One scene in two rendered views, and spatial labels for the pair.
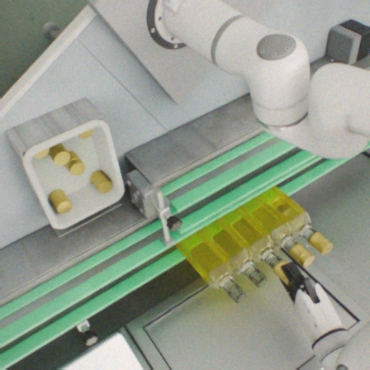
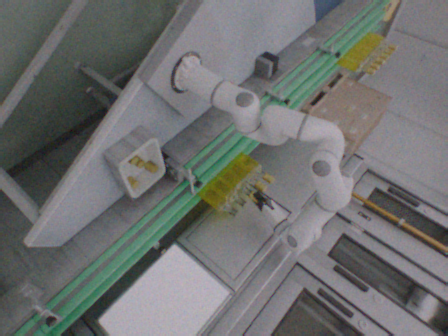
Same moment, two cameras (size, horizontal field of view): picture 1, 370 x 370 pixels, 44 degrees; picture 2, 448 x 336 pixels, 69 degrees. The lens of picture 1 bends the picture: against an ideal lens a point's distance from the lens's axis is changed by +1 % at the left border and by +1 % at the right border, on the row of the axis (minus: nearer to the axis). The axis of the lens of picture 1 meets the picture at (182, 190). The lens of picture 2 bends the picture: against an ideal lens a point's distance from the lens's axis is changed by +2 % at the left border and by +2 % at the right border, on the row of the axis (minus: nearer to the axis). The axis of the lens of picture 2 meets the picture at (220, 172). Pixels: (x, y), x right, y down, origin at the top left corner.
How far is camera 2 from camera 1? 39 cm
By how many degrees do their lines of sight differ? 14
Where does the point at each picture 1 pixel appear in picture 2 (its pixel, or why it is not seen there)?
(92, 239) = (152, 198)
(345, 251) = (279, 178)
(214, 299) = (219, 216)
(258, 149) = (230, 134)
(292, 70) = (254, 110)
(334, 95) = (275, 121)
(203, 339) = (218, 237)
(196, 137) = (197, 133)
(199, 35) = (202, 91)
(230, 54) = (222, 102)
